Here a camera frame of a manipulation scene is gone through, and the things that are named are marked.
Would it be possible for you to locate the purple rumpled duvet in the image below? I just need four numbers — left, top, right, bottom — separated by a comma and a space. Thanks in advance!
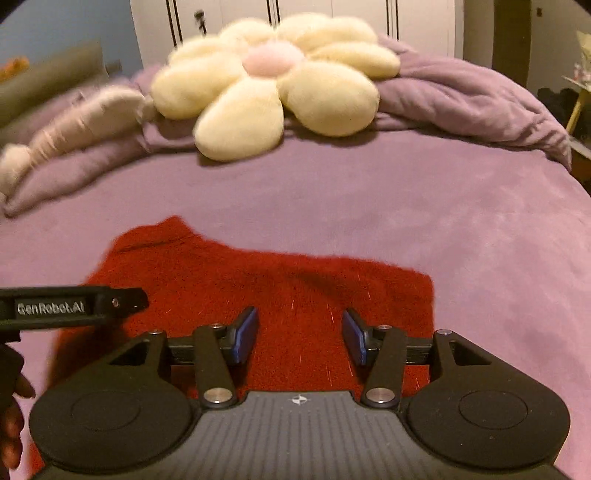
2, 36, 573, 217

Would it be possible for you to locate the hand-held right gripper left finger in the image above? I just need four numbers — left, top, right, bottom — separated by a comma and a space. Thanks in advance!
108, 305, 259, 410

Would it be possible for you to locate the white wardrobe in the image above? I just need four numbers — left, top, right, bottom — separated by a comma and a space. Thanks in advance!
129, 0, 463, 60

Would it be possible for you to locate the grey-green headboard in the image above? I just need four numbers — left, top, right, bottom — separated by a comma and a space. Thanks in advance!
0, 41, 106, 129

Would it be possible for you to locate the person's left hand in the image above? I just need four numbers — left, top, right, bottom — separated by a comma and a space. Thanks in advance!
0, 344, 37, 470

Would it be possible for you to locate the orange plush item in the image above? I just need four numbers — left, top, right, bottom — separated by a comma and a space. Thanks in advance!
0, 56, 30, 83

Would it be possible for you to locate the red knit sweater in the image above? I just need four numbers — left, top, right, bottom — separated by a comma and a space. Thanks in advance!
48, 215, 435, 398

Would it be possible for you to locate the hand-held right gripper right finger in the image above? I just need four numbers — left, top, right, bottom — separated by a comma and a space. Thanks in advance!
341, 308, 491, 409

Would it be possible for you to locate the cream flower plush pillow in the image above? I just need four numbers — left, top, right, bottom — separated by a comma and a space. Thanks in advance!
151, 12, 402, 162

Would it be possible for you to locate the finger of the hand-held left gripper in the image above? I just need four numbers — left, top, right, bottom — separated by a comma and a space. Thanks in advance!
99, 287, 150, 321

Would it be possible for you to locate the purple fleece bed blanket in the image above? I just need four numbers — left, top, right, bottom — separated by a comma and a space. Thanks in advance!
0, 124, 591, 480

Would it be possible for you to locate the dark cloth pile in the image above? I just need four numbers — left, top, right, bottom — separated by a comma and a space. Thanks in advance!
537, 87, 581, 126

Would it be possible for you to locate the small light side table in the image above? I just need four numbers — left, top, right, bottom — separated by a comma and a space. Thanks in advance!
561, 73, 591, 136

